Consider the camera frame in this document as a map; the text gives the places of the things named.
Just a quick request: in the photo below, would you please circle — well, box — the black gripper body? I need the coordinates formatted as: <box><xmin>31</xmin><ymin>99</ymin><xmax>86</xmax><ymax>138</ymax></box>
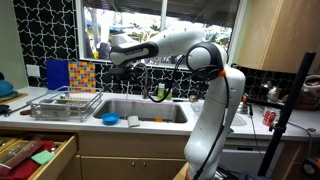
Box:
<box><xmin>107</xmin><ymin>65</ymin><xmax>135</xmax><ymax>78</ymax></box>

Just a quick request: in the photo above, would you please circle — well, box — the blue plastic bowl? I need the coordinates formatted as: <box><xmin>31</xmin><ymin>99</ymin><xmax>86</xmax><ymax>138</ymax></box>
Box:
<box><xmin>101</xmin><ymin>112</ymin><xmax>121</xmax><ymax>126</ymax></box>

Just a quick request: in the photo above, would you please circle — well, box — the white cloth piece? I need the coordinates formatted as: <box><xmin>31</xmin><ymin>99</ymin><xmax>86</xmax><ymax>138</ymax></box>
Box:
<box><xmin>127</xmin><ymin>115</ymin><xmax>141</xmax><ymax>128</ymax></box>

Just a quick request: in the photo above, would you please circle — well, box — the open wooden drawer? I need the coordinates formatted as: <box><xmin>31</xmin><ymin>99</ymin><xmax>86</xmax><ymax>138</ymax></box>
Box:
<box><xmin>0</xmin><ymin>131</ymin><xmax>78</xmax><ymax>180</ymax></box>

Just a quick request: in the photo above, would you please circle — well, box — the green sponge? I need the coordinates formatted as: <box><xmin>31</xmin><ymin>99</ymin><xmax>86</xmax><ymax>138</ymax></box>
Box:
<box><xmin>30</xmin><ymin>149</ymin><xmax>56</xmax><ymax>166</ymax></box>

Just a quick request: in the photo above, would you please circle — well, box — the red cloth drawer liner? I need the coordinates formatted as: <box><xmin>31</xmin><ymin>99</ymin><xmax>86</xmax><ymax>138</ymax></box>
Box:
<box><xmin>0</xmin><ymin>139</ymin><xmax>55</xmax><ymax>180</ymax></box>

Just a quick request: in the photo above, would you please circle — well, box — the white bowl with dark contents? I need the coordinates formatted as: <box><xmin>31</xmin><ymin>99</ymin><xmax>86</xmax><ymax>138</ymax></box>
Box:
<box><xmin>302</xmin><ymin>74</ymin><xmax>320</xmax><ymax>93</ymax></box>

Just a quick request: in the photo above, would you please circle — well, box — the curved steel faucet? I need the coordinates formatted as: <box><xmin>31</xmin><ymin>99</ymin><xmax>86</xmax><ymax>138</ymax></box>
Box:
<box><xmin>133</xmin><ymin>62</ymin><xmax>150</xmax><ymax>100</ymax></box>

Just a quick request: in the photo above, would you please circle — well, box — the colourful checkered cutting board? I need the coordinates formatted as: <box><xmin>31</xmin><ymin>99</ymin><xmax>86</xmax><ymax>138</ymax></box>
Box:
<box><xmin>67</xmin><ymin>61</ymin><xmax>97</xmax><ymax>94</ymax></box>

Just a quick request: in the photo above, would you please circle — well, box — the tall green soap bottle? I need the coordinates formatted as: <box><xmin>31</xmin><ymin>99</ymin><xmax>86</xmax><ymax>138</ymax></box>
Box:
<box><xmin>157</xmin><ymin>83</ymin><xmax>167</xmax><ymax>101</ymax></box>

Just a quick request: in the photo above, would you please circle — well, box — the stainless steel sink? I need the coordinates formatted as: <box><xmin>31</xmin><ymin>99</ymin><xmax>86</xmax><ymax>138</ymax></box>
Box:
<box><xmin>92</xmin><ymin>99</ymin><xmax>189</xmax><ymax>124</ymax></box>

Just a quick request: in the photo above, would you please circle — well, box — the white framed window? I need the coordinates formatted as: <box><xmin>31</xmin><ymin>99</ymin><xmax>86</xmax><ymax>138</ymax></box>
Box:
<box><xmin>74</xmin><ymin>0</ymin><xmax>248</xmax><ymax>74</ymax></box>

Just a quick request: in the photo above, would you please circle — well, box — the short green soap bottle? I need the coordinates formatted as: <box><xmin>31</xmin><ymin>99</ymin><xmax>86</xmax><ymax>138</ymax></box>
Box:
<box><xmin>165</xmin><ymin>89</ymin><xmax>174</xmax><ymax>102</ymax></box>

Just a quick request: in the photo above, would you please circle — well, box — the blue cutting board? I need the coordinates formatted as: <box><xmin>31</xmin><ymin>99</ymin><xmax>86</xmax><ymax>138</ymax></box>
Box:
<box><xmin>45</xmin><ymin>58</ymin><xmax>70</xmax><ymax>91</ymax></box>

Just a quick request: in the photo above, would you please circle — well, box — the wooden board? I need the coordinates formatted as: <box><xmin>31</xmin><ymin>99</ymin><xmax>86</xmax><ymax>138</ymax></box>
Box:
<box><xmin>0</xmin><ymin>93</ymin><xmax>29</xmax><ymax>105</ymax></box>

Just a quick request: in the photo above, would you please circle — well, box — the teal kettle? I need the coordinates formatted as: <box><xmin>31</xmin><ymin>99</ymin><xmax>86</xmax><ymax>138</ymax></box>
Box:
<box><xmin>0</xmin><ymin>79</ymin><xmax>15</xmax><ymax>98</ymax></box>

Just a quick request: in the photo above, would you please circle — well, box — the black pan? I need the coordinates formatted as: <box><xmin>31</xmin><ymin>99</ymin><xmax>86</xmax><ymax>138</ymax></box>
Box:
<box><xmin>0</xmin><ymin>103</ymin><xmax>31</xmax><ymax>116</ymax></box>

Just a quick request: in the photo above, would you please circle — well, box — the silver metal kettle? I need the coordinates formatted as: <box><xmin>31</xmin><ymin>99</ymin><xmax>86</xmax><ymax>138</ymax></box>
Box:
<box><xmin>237</xmin><ymin>100</ymin><xmax>251</xmax><ymax>115</ymax></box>

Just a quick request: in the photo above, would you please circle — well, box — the dark cutlery tray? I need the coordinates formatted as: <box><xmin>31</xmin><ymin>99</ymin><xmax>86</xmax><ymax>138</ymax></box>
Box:
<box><xmin>0</xmin><ymin>140</ymin><xmax>45</xmax><ymax>172</ymax></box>

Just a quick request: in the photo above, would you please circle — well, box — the black boom rod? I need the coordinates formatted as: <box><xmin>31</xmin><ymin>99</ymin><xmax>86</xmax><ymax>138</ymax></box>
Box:
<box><xmin>242</xmin><ymin>94</ymin><xmax>284</xmax><ymax>110</ymax></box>

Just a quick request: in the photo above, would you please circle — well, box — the white dishwasher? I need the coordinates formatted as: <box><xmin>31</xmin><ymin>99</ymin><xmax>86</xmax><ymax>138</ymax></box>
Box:
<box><xmin>218</xmin><ymin>138</ymin><xmax>278</xmax><ymax>175</ymax></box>

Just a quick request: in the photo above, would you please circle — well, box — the small animal figurine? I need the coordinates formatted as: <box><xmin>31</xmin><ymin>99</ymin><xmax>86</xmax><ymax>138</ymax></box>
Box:
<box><xmin>261</xmin><ymin>80</ymin><xmax>283</xmax><ymax>103</ymax></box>

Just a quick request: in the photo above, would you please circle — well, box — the red soda can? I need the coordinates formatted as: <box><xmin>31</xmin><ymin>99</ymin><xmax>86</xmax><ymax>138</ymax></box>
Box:
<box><xmin>262</xmin><ymin>108</ymin><xmax>278</xmax><ymax>127</ymax></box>

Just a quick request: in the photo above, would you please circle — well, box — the black stand pole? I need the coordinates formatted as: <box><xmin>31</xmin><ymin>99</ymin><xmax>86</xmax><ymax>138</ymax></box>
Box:
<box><xmin>257</xmin><ymin>51</ymin><xmax>317</xmax><ymax>178</ymax></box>

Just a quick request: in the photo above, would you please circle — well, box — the metal wire dish rack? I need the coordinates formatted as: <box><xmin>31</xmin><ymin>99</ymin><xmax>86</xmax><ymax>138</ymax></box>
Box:
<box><xmin>27</xmin><ymin>85</ymin><xmax>104</xmax><ymax>123</ymax></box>

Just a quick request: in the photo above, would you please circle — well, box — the white wall outlet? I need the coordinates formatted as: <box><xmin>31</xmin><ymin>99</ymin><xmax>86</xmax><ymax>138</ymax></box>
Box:
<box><xmin>26</xmin><ymin>64</ymin><xmax>41</xmax><ymax>78</ymax></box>

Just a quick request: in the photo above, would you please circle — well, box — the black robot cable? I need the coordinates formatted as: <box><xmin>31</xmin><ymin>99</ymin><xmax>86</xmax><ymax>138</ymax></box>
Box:
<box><xmin>146</xmin><ymin>54</ymin><xmax>231</xmax><ymax>180</ymax></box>

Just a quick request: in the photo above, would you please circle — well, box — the wooden wall cabinet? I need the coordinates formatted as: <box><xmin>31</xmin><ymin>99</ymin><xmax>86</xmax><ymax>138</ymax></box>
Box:
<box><xmin>237</xmin><ymin>0</ymin><xmax>320</xmax><ymax>76</ymax></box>

